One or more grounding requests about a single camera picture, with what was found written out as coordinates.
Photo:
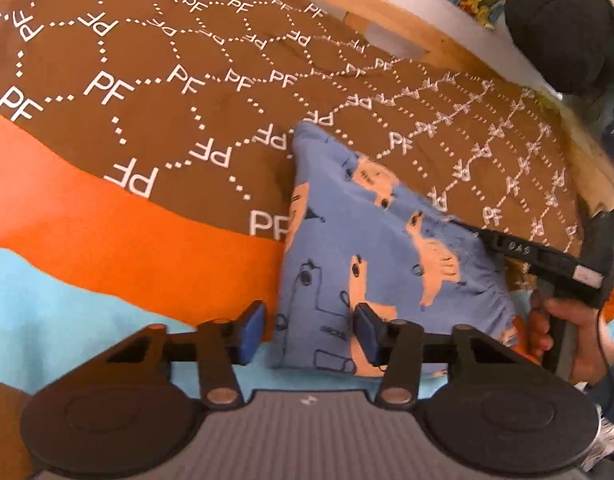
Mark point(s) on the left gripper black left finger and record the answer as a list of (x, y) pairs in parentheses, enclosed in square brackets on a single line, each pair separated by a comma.
[(215, 347)]

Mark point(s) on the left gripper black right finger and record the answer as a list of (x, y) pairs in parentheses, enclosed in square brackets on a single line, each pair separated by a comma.
[(403, 347)]

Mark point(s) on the blue patterned children's pants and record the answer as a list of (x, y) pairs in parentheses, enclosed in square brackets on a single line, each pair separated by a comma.
[(357, 235)]

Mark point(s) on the person's right hand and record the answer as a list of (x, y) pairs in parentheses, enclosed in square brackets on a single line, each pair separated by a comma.
[(591, 348)]

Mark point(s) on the brown PF patterned blanket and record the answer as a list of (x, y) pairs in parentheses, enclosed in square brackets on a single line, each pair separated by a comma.
[(145, 154)]

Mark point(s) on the black round object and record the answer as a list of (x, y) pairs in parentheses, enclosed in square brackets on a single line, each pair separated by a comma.
[(569, 42)]

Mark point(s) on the wooden bed frame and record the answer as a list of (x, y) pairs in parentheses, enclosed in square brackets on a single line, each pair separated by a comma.
[(450, 39)]

